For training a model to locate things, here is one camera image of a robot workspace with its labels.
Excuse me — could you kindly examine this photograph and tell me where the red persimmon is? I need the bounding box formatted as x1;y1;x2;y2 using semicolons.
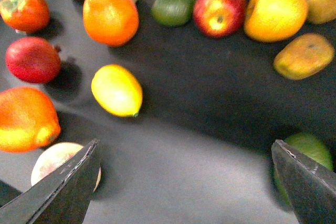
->
1;0;50;34

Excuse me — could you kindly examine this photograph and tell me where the yellow orange apple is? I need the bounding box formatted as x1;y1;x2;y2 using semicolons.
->
244;0;308;42

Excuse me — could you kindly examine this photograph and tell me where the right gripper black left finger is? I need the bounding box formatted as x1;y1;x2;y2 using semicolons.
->
1;139;100;223

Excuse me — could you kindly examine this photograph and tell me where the orange yellow mango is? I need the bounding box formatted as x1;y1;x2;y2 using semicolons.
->
1;87;61;153

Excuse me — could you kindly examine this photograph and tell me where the yellow lemon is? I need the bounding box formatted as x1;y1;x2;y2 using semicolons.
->
91;64;143;117

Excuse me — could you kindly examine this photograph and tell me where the green yellow apple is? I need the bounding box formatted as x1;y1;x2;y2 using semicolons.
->
273;132;333;209

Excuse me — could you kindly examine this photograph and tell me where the red pomegranate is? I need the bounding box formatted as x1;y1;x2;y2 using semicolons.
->
5;37;61;84

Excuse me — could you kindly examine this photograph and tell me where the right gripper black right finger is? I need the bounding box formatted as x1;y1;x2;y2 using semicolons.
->
271;140;335;223

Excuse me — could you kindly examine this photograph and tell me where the brown kiwi fruit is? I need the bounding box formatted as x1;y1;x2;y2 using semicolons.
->
273;33;335;80

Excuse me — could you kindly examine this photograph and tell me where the red yellow apple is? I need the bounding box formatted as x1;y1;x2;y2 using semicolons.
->
193;0;246;38

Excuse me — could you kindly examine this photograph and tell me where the large orange fruit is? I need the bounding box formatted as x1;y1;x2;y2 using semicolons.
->
83;0;139;47

